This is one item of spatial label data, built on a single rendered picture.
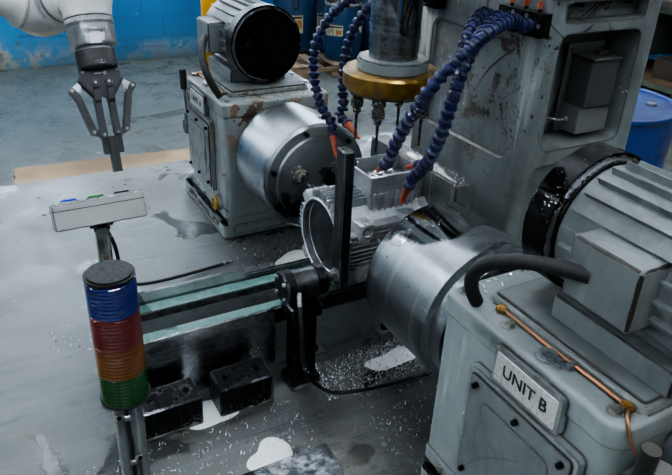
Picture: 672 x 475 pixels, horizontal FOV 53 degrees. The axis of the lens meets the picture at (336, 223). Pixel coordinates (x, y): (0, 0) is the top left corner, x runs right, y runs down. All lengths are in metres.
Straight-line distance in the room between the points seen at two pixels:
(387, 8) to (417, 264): 0.44
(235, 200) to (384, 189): 0.54
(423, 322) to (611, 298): 0.35
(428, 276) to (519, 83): 0.43
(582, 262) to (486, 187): 0.64
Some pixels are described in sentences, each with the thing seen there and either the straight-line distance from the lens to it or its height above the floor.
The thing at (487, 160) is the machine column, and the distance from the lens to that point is 1.35.
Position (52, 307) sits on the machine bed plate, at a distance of 1.57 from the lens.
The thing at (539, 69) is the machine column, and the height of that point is 1.36.
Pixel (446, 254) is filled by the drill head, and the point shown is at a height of 1.15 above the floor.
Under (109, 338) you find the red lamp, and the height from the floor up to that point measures 1.14.
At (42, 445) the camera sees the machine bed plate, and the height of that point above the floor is 0.80.
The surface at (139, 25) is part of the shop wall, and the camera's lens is 6.87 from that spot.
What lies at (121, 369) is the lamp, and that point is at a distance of 0.88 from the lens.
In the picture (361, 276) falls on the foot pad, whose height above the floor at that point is 0.97.
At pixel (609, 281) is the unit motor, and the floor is 1.29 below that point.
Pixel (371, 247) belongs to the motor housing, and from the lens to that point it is 1.26.
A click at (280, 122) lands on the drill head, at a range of 1.51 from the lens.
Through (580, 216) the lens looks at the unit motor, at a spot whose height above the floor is 1.31.
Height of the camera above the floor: 1.64
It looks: 27 degrees down
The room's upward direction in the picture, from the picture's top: 2 degrees clockwise
